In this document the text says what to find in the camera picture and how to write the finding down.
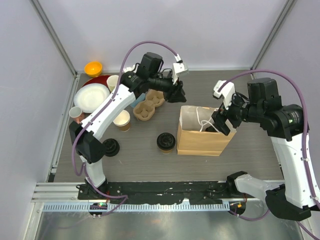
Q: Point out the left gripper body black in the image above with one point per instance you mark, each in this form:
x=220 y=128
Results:
x=165 y=84

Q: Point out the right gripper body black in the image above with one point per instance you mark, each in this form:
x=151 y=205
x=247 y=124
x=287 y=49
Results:
x=239 y=110

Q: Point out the brown paper bag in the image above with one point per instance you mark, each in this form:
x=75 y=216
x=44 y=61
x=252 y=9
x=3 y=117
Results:
x=192 y=137

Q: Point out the brown paper cups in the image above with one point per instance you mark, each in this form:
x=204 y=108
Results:
x=122 y=121

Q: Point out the black lid stack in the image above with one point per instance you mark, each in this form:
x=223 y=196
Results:
x=111 y=147

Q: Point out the lidded brown paper cup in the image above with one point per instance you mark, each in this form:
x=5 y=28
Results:
x=211 y=129

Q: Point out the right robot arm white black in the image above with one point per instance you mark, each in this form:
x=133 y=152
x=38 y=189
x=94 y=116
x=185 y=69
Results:
x=295 y=199

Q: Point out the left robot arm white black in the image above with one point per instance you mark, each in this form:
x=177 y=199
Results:
x=132 y=82

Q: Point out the white wrapped straws bundle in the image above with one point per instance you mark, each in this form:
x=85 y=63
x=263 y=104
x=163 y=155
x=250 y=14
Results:
x=127 y=69

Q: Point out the blue cup holder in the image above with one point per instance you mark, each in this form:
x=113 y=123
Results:
x=141 y=98

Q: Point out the cardboard cup carrier front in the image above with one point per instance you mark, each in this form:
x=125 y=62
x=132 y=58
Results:
x=145 y=109

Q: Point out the pale yellow mug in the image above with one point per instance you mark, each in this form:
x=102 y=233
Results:
x=112 y=82

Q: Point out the red round tray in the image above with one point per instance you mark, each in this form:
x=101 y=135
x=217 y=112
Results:
x=102 y=79

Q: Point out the orange bowl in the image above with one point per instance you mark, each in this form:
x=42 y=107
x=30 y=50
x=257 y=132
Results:
x=93 y=69

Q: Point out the white plate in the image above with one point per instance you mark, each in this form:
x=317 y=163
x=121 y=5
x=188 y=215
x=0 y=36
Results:
x=91 y=96

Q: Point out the small white pink cup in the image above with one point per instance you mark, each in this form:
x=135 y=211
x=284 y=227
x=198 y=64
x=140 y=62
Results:
x=77 y=114

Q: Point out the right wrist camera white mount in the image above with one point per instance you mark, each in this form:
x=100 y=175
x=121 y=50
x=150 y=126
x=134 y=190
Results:
x=226 y=92

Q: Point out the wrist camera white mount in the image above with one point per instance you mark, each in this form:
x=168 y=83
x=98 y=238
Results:
x=226 y=92
x=178 y=68

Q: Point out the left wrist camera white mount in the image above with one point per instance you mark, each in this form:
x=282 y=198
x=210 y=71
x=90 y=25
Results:
x=178 y=68

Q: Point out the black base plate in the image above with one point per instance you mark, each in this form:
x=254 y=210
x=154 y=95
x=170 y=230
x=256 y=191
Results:
x=170 y=192

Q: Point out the white slotted cable duct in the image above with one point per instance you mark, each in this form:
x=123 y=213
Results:
x=185 y=206

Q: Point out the aluminium rail frame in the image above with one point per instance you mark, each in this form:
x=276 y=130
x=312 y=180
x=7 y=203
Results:
x=63 y=191

